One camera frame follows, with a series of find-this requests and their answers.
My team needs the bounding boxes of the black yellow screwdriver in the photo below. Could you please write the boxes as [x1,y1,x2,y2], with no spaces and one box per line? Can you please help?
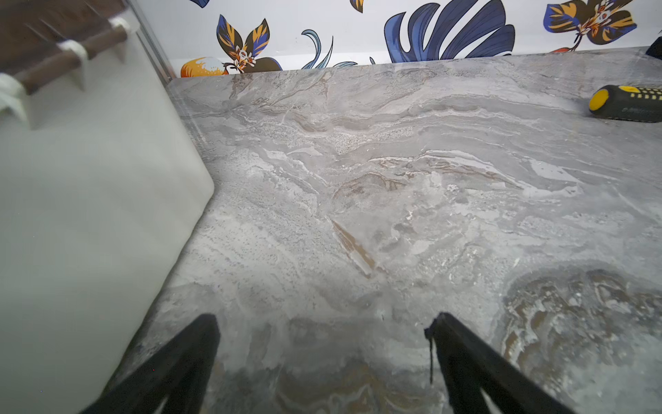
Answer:
[589,85,661,124]

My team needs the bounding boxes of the brown translucent tool case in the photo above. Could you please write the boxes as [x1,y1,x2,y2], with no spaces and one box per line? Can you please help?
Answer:
[1,1,214,413]

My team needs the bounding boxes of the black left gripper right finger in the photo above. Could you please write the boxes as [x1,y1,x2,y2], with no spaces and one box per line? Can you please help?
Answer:
[425,312,572,413]

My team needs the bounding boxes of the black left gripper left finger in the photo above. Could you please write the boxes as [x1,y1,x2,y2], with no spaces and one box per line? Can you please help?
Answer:
[83,314,221,413]

